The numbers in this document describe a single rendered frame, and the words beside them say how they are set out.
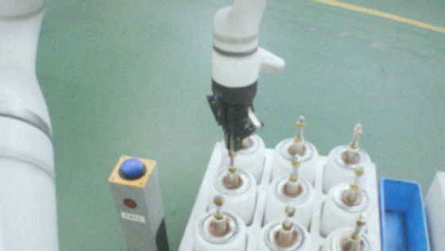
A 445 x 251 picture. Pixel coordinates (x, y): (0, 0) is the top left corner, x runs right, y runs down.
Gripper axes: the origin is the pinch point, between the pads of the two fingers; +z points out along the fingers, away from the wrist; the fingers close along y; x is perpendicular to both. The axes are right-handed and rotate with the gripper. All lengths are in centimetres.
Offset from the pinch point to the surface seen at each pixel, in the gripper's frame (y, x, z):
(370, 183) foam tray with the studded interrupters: 15.6, 28.3, 17.3
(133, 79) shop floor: -85, 22, 35
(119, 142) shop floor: -54, -1, 35
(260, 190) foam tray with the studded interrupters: 0.6, 7.5, 17.3
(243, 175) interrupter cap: 0.5, 2.5, 9.9
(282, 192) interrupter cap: 8.6, 5.4, 10.0
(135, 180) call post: -6.2, -17.4, 4.0
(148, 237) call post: -4.9, -17.8, 19.2
